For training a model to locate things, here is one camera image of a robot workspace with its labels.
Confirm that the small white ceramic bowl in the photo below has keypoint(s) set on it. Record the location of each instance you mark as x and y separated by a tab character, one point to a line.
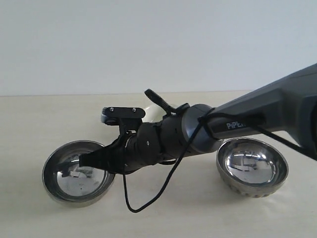
153	113

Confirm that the smooth steel bowl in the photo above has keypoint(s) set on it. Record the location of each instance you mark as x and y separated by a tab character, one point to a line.
71	185

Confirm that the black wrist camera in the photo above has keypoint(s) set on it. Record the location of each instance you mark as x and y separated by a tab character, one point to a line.
128	119

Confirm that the ribbed steel bowl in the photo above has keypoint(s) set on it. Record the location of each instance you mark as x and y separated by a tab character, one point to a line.
251	168

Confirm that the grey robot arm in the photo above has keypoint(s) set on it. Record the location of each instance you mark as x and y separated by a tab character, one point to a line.
288	104

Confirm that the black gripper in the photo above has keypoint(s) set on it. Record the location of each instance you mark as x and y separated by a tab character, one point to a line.
129	152

